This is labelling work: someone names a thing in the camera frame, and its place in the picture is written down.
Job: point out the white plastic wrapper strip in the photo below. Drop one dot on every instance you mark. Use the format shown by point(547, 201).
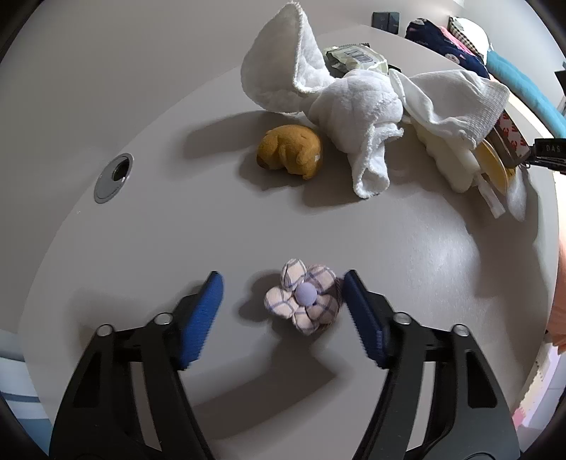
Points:
point(488, 194)

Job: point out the white terry towel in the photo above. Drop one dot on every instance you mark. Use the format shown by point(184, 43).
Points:
point(345, 110)

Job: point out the dark blue patterned clothing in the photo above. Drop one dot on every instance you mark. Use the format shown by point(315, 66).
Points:
point(431, 40)

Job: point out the white ribbed cloth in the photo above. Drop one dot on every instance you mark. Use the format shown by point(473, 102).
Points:
point(451, 95)

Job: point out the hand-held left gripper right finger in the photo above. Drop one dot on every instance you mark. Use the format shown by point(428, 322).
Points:
point(362, 318)

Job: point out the dark wall outlet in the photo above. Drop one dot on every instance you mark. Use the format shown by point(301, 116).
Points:
point(385, 21)

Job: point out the patterned pillow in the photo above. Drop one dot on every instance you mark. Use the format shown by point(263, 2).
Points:
point(471, 31)

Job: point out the yellow snack cone cup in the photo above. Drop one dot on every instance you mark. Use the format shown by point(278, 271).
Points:
point(493, 170)

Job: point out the green wet wipe packet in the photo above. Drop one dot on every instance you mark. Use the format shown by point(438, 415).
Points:
point(356, 57)

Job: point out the cream plush toy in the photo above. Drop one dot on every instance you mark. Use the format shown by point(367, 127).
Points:
point(451, 163)

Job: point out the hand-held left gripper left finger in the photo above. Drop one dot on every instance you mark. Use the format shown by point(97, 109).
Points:
point(205, 318)

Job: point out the pink clothing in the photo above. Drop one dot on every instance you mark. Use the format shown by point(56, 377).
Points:
point(452, 39)

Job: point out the teal cushion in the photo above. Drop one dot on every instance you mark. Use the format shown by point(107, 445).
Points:
point(526, 84)

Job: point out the red patterned packet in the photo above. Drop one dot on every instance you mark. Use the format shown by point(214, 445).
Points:
point(508, 137)

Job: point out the brown plush toy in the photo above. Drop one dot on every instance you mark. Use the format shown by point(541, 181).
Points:
point(289, 152)

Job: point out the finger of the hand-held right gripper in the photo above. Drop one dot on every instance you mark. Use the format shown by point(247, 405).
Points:
point(550, 152)

